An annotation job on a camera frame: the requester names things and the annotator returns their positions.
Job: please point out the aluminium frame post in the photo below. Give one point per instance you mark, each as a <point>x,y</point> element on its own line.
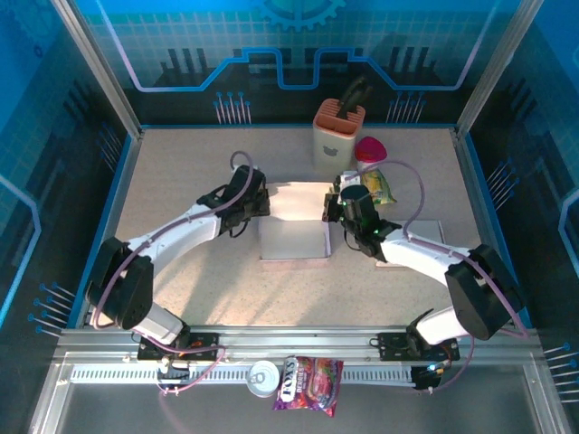
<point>493,68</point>
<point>99,72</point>

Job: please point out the yellow Foxs candy bag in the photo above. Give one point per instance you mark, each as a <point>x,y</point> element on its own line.
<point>382,190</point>

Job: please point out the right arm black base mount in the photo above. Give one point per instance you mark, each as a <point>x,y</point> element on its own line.
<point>393,346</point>

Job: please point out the silver tin can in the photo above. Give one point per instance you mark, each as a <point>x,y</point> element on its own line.
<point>262,377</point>

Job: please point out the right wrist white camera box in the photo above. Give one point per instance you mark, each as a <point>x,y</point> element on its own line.
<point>350,177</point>

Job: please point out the black electronics box with LEDs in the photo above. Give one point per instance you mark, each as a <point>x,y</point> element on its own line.
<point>427,377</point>

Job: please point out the pink lid plastic container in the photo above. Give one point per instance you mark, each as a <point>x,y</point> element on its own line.
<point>370,149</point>

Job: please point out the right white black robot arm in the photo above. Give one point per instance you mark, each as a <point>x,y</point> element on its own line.
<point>420,257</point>

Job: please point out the white paper box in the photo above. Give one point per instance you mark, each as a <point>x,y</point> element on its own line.
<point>294,239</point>
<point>429,235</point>

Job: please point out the purple Foxs berries candy bag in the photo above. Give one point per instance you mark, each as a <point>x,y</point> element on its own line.
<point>307,384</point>

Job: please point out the aluminium frame rail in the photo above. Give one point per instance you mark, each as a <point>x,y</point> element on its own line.
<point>294,339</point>

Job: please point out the cream knife block orange top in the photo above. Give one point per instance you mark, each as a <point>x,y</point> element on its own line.
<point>332,149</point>

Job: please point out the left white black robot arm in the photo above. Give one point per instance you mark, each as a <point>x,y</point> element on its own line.
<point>181,230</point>

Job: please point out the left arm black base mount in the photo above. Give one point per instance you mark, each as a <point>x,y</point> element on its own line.
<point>203,346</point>

